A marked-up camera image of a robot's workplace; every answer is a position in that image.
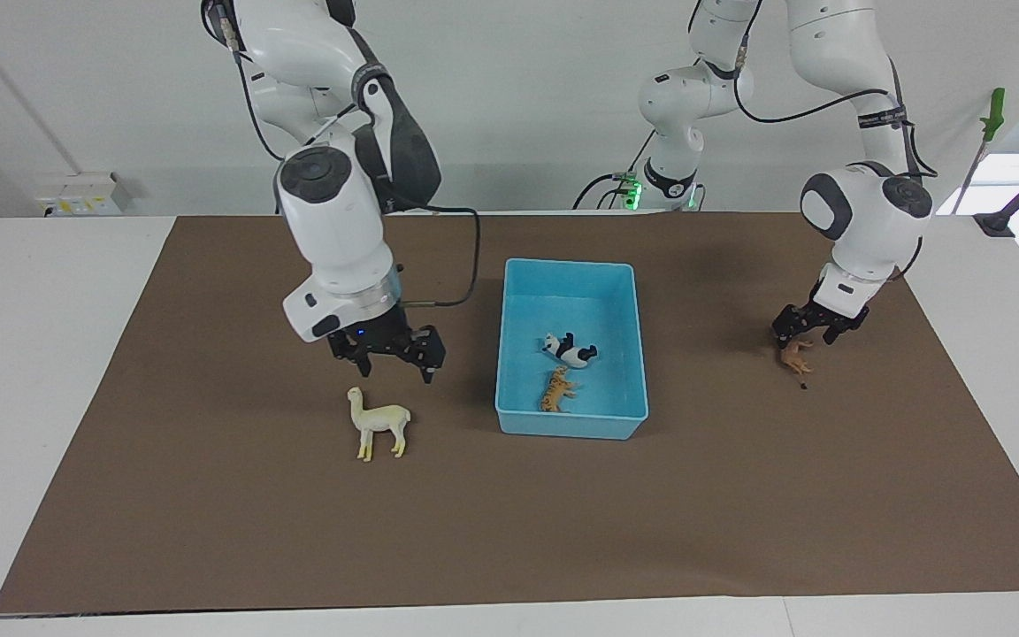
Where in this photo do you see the brown lion toy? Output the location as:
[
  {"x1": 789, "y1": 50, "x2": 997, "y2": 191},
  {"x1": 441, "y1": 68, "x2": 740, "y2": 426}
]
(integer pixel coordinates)
[{"x1": 779, "y1": 341, "x2": 814, "y2": 391}]

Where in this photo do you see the cream alpaca toy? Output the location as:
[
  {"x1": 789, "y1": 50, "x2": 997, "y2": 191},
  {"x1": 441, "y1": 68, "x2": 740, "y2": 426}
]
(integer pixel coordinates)
[{"x1": 347, "y1": 387, "x2": 412, "y2": 463}]

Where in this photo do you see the orange tiger toy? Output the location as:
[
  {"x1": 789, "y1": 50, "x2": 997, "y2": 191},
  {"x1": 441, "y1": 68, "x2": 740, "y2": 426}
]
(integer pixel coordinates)
[{"x1": 540, "y1": 366, "x2": 581, "y2": 414}]

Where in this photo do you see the black and white panda toy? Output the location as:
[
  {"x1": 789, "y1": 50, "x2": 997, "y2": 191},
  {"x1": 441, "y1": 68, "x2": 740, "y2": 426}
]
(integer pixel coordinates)
[{"x1": 540, "y1": 332, "x2": 600, "y2": 369}]

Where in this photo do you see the light blue storage box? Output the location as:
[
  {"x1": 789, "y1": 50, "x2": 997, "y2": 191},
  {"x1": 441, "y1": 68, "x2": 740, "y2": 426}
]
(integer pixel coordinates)
[{"x1": 495, "y1": 258, "x2": 649, "y2": 441}]

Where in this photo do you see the brown table mat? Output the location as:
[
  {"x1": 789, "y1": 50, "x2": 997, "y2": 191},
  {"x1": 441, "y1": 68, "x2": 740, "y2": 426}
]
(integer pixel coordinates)
[{"x1": 0, "y1": 212, "x2": 1019, "y2": 614}]

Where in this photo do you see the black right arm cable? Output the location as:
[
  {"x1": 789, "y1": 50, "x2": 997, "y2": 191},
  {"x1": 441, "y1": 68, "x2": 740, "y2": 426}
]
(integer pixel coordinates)
[{"x1": 403, "y1": 203, "x2": 482, "y2": 308}]

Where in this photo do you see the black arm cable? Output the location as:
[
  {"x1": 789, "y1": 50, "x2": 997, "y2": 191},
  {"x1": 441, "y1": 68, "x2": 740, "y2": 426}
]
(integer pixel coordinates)
[
  {"x1": 403, "y1": 203, "x2": 482, "y2": 308},
  {"x1": 733, "y1": 35, "x2": 939, "y2": 178}
]

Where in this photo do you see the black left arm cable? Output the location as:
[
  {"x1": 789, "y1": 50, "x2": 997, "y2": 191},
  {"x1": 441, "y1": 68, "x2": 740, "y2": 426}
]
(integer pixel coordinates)
[{"x1": 733, "y1": 35, "x2": 939, "y2": 178}]

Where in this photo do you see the black left base cable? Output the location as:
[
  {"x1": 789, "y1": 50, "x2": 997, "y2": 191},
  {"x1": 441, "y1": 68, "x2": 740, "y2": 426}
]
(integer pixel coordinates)
[{"x1": 573, "y1": 133, "x2": 657, "y2": 211}]

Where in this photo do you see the green handled tool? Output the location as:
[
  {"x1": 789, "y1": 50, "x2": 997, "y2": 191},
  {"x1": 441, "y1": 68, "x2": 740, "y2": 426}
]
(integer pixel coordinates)
[{"x1": 954, "y1": 87, "x2": 1006, "y2": 213}]

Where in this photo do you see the white wall socket box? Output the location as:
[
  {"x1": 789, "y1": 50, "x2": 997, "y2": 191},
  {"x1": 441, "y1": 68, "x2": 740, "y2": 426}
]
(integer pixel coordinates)
[{"x1": 36, "y1": 173, "x2": 130, "y2": 216}]

